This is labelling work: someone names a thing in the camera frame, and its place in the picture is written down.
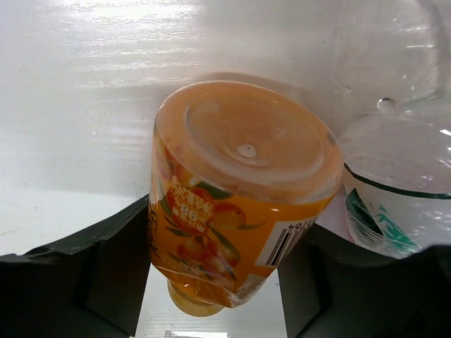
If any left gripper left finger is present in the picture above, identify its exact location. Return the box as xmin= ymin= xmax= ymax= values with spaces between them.
xmin=1 ymin=197 xmax=151 ymax=337

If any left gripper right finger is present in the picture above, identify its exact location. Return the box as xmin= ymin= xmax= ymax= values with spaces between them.
xmin=278 ymin=226 xmax=450 ymax=337

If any orange juice bottle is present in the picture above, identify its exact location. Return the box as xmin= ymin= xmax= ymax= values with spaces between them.
xmin=147 ymin=80 xmax=344 ymax=317

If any red label water bottle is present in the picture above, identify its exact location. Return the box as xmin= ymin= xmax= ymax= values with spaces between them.
xmin=339 ymin=97 xmax=450 ymax=258

